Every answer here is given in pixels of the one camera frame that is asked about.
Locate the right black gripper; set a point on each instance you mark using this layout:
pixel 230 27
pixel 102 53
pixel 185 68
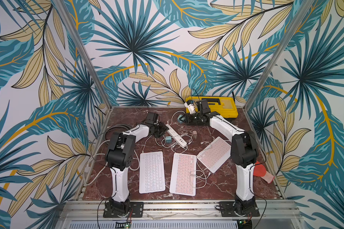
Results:
pixel 196 119

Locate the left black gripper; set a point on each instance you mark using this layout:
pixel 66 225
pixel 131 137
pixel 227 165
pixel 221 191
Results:
pixel 164 128

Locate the teal charger plug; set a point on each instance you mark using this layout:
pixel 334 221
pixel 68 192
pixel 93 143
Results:
pixel 168 140
pixel 181 119

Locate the white power strip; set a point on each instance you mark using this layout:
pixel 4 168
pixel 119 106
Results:
pixel 179 140

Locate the pink keyboard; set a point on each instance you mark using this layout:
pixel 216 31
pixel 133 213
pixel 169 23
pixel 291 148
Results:
pixel 183 175
pixel 215 154

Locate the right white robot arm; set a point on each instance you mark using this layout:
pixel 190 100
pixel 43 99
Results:
pixel 243 152

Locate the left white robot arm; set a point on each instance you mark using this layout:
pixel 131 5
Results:
pixel 119 158

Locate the yellow black toolbox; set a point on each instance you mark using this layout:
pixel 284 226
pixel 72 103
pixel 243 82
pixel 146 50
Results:
pixel 225 106

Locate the red work glove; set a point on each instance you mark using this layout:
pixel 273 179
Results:
pixel 260 171

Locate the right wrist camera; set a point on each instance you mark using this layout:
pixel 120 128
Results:
pixel 190 107

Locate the white wireless keyboard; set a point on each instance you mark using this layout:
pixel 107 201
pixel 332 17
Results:
pixel 152 177

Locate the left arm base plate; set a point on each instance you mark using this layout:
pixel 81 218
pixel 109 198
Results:
pixel 123 209

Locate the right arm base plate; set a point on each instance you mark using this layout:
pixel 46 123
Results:
pixel 237 209

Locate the aluminium front rail frame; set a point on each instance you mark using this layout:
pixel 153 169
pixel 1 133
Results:
pixel 182 214

